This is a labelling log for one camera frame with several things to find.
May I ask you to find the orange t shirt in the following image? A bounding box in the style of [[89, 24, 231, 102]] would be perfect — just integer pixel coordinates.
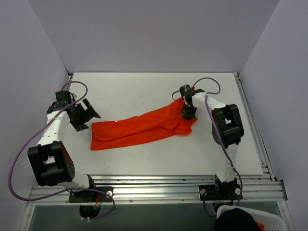
[[90, 99, 198, 151]]

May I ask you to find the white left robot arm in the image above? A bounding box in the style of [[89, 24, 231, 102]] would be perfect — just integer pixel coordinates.
[[27, 99, 100, 202]]

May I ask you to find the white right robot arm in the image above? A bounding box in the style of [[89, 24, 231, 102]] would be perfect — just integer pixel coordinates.
[[180, 90, 244, 199]]

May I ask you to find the black garment in basket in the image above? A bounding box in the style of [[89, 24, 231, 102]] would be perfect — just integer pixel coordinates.
[[213, 210, 261, 231]]

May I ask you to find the white laundry basket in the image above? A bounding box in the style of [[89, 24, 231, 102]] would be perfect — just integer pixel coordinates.
[[216, 205, 288, 231]]

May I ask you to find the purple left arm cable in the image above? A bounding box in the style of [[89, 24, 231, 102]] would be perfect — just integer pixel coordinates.
[[8, 81, 116, 220]]

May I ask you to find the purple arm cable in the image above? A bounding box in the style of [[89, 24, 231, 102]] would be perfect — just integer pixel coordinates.
[[8, 81, 116, 220], [192, 77, 243, 206]]

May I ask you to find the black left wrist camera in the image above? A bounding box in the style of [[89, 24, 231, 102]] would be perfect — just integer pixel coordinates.
[[55, 90, 72, 104]]

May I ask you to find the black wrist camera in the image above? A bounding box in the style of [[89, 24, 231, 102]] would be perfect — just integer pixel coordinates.
[[55, 90, 72, 104], [179, 85, 193, 98]]

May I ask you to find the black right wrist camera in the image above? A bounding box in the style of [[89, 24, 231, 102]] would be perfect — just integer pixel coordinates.
[[179, 85, 193, 98]]

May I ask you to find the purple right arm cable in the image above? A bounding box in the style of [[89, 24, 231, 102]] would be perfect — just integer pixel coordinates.
[[192, 77, 243, 206]]

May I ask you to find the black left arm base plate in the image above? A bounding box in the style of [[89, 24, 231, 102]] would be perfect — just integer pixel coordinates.
[[68, 186, 114, 203]]

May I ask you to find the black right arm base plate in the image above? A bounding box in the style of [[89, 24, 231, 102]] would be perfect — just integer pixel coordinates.
[[198, 179, 243, 201]]

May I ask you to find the aluminium rail frame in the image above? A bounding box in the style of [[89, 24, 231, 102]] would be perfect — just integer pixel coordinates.
[[19, 72, 293, 231]]

